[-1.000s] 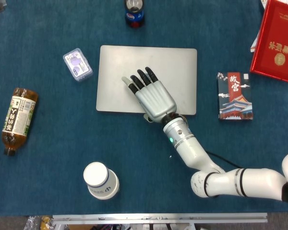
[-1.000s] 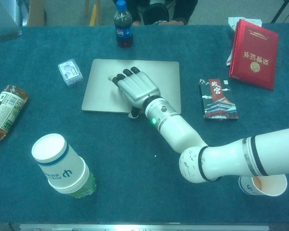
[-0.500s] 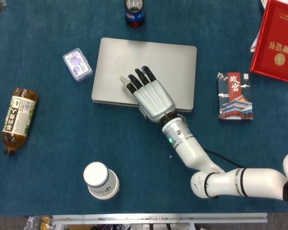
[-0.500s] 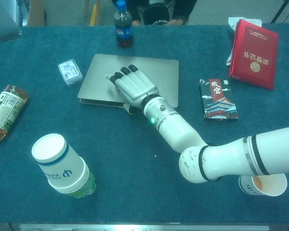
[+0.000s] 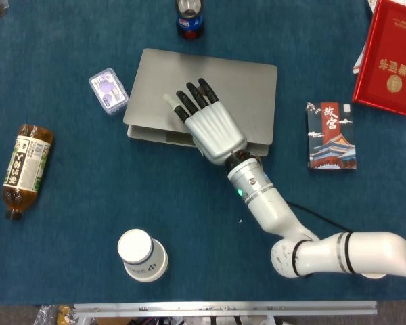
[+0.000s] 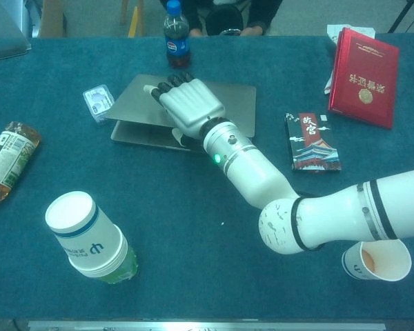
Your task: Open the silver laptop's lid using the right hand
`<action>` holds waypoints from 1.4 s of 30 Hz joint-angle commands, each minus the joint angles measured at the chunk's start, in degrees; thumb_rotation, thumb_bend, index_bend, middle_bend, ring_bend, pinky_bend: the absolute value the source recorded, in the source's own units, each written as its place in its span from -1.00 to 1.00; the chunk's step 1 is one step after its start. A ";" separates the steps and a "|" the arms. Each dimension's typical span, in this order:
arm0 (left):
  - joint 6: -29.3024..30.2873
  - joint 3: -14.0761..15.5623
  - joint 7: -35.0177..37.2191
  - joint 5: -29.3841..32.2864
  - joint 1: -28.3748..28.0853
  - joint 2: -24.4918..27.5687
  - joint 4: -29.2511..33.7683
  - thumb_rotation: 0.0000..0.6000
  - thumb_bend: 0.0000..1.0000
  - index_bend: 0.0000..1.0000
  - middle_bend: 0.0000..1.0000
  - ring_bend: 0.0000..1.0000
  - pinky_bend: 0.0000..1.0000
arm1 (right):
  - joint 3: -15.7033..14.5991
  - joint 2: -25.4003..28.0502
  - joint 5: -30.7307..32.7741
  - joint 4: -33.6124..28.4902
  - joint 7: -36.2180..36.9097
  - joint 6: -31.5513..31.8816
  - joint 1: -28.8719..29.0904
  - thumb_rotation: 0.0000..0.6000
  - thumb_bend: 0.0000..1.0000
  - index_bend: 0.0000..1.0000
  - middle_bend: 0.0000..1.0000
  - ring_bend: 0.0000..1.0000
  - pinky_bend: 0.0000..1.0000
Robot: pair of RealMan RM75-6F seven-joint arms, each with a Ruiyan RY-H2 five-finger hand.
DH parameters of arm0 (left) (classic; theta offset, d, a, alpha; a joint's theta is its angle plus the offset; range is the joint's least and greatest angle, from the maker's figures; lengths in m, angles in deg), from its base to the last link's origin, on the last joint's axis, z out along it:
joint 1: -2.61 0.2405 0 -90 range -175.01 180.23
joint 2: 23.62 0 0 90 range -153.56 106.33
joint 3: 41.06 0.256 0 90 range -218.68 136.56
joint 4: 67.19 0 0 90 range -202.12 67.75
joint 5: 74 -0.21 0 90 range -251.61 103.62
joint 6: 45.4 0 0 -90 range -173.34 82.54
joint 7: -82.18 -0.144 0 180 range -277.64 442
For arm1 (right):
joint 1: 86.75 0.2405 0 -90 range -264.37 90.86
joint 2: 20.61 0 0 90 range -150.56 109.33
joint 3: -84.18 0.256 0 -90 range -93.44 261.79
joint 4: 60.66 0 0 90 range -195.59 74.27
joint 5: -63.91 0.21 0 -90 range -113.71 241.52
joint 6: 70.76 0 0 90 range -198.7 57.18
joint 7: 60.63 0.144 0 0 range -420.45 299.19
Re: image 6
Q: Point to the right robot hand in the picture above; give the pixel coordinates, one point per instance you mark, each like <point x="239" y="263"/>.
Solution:
<point x="189" y="103"/>

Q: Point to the silver laptop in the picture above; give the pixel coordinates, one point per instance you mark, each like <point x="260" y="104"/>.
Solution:
<point x="141" y="107"/>

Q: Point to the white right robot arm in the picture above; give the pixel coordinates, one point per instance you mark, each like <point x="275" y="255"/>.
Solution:
<point x="255" y="169"/>

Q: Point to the Pepsi cola bottle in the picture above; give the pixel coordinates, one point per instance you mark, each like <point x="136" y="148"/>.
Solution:
<point x="176" y="41"/>

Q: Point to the black smartphone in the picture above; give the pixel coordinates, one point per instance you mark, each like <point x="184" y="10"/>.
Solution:
<point x="230" y="32"/>

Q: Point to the small clear plastic card box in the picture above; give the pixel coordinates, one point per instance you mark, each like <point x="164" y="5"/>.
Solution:
<point x="98" y="101"/>

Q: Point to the person in black clothes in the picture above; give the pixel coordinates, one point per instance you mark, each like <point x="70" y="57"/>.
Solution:
<point x="224" y="13"/>

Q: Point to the yellow board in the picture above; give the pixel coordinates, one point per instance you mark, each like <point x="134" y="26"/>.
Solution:
<point x="136" y="20"/>

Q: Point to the teal felt table cloth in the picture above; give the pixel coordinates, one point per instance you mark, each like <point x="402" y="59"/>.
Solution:
<point x="179" y="207"/>

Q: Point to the black box with palace print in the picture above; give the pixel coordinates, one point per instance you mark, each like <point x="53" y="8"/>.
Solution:
<point x="314" y="145"/>

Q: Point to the white paper sheets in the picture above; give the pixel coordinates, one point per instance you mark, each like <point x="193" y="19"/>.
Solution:
<point x="333" y="31"/>

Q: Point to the brown cardboard box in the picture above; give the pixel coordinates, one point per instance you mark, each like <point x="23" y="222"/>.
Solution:
<point x="51" y="17"/>

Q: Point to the stack of inverted paper cups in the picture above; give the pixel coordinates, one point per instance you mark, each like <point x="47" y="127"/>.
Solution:
<point x="86" y="238"/>

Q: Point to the green plastic bottle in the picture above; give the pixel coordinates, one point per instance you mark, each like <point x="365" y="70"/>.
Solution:
<point x="129" y="267"/>

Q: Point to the red certificate folder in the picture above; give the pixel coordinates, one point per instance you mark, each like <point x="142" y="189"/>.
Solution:
<point x="364" y="76"/>

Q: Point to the tea bottle with green label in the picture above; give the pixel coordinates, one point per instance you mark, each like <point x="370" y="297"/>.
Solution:
<point x="10" y="155"/>

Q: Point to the grey closed laptop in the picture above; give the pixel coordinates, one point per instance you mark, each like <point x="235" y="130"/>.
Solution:
<point x="3" y="34"/>

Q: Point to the black tripod leg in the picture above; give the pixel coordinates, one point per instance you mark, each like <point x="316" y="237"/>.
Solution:
<point x="402" y="15"/>

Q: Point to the open white paper cup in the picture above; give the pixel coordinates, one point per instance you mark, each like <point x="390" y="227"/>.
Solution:
<point x="386" y="263"/>

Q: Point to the metal rail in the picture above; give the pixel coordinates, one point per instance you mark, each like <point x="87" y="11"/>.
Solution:
<point x="207" y="325"/>

